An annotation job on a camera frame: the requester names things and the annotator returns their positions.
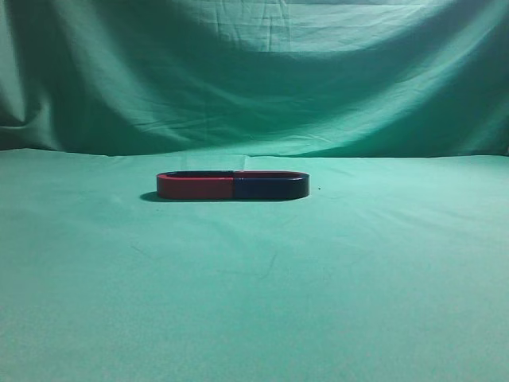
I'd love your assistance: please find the horseshoe magnet blue front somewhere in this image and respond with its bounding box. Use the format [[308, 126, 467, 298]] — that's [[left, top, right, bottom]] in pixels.
[[233, 171, 309, 200]]

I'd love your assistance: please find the left horseshoe magnet red front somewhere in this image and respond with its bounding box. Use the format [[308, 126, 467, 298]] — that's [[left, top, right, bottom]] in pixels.
[[156, 170, 234, 200]]

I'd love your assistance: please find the green cloth backdrop and cover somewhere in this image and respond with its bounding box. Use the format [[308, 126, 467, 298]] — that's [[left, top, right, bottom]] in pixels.
[[1, 1, 508, 381]]

